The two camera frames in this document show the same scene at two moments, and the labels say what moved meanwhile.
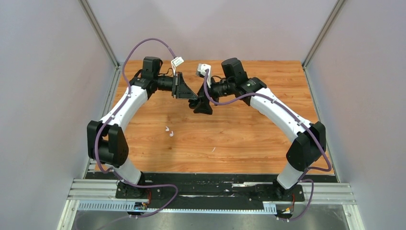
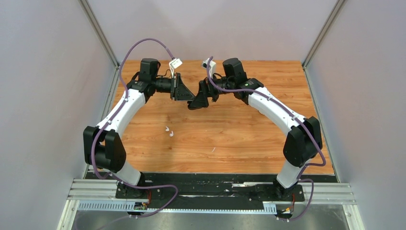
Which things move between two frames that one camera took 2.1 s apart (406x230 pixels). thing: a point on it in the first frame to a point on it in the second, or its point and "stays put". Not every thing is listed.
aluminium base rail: [327, 193] stays put
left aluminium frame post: [97, 29] stays put
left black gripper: [181, 91] stays put
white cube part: [200, 71] to [212, 67]
